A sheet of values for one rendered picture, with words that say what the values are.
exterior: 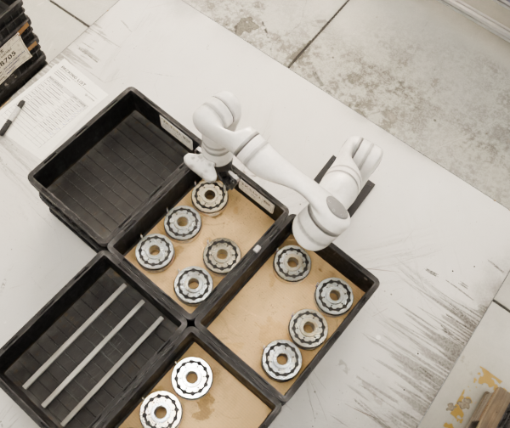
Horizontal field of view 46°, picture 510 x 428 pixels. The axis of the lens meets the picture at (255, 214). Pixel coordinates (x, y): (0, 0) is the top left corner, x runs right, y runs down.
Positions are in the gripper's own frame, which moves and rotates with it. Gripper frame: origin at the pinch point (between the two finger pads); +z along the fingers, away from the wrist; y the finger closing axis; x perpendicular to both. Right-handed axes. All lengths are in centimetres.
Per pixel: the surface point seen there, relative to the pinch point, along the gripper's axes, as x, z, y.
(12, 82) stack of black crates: -4, 73, 116
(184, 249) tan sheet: 15.8, 17.4, -1.7
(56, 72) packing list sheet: -5, 30, 76
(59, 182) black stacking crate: 24.1, 17.5, 38.9
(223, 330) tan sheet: 25.8, 17.4, -24.7
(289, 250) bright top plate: -2.0, 14.5, -24.1
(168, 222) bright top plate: 13.6, 14.5, 6.0
